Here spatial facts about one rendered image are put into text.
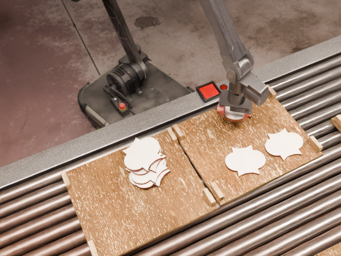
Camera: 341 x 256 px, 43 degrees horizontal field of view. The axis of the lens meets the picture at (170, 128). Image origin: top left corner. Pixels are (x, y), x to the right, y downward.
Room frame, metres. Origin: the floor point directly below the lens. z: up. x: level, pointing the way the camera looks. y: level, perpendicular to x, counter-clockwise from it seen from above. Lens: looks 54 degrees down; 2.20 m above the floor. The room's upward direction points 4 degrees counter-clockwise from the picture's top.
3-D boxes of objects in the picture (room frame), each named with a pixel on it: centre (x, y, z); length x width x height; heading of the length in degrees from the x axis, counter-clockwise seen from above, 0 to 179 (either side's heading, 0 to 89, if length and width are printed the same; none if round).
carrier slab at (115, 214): (0.68, 0.12, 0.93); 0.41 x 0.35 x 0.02; 113
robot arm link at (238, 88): (0.89, -0.22, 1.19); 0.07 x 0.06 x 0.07; 42
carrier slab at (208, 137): (0.85, -0.26, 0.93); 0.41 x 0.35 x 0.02; 114
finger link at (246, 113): (0.89, -0.24, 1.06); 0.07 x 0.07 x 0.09; 75
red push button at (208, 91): (1.10, -0.16, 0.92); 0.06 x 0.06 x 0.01; 23
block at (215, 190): (0.65, -0.14, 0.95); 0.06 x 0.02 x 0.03; 24
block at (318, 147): (0.81, -0.49, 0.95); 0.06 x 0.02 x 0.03; 24
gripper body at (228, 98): (0.90, -0.22, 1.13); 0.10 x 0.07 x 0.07; 75
